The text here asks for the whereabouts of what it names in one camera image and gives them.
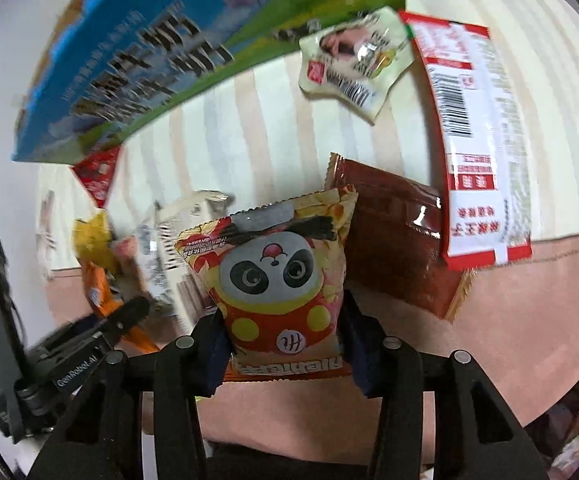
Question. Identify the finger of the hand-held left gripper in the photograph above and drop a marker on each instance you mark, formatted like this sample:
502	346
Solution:
129	317

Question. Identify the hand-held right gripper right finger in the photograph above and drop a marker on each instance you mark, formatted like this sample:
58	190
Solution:
363	360

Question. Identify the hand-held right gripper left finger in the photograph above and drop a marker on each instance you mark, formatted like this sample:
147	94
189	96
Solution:
214	357

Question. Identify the orange snack packet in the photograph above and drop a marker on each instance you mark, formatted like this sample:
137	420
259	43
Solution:
96	292

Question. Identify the panda print snack packet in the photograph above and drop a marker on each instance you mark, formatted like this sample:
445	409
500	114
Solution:
274	280

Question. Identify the cardboard box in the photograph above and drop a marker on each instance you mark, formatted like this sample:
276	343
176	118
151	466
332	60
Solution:
144	60

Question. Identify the white brown wafer packet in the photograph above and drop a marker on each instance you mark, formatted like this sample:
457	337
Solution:
169	250

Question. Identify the small yellow snack packet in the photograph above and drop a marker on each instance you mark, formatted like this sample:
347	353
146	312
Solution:
91	240

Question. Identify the brown snack packet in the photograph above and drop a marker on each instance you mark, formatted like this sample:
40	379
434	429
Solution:
394	240

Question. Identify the small red snack packet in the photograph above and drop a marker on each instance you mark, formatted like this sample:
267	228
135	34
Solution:
98	175

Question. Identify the striped cream blanket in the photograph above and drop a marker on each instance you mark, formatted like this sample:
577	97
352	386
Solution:
249	135

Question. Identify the long red white snack packet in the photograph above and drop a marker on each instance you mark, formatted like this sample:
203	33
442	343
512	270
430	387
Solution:
474	160

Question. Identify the small white green snack packet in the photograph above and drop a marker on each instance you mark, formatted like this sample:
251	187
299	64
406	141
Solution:
349	60

